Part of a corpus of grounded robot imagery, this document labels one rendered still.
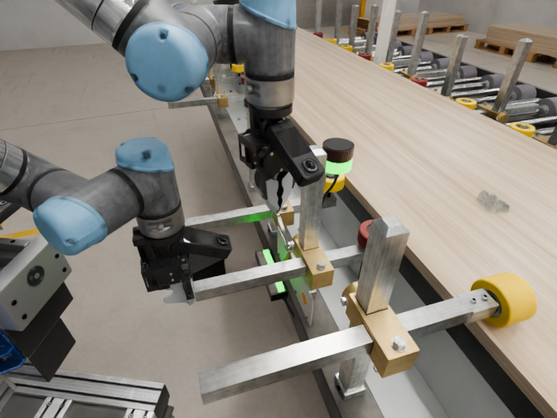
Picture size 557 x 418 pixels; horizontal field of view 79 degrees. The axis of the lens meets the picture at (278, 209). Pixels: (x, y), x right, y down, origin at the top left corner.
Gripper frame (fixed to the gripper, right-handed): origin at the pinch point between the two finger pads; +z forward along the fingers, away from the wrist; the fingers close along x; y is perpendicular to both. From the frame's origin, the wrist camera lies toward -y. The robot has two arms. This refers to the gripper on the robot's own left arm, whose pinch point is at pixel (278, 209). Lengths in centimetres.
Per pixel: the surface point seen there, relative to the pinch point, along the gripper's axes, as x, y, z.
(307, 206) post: -6.4, -1.2, 1.7
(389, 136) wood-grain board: -64, 21, 11
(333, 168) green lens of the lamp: -10.5, -3.4, -6.7
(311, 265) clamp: -4.5, -5.6, 13.8
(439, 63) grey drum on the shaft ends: -192, 79, 18
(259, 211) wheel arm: -9.4, 20.8, 17.5
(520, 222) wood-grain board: -50, -27, 11
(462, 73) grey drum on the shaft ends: -186, 59, 19
